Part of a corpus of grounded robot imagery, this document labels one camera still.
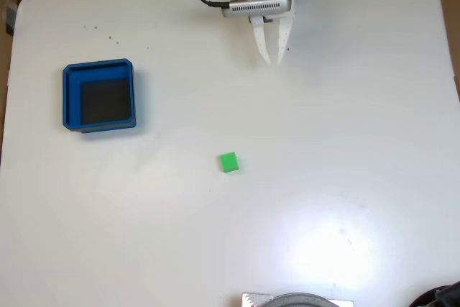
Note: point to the green cube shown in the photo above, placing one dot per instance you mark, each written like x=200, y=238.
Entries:
x=229, y=162

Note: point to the blue square box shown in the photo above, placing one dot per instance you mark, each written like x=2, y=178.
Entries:
x=72, y=98

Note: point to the grey round stand silver plate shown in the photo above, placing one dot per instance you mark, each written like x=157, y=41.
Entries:
x=298, y=301

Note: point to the silver camera box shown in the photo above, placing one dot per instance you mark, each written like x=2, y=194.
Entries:
x=255, y=5

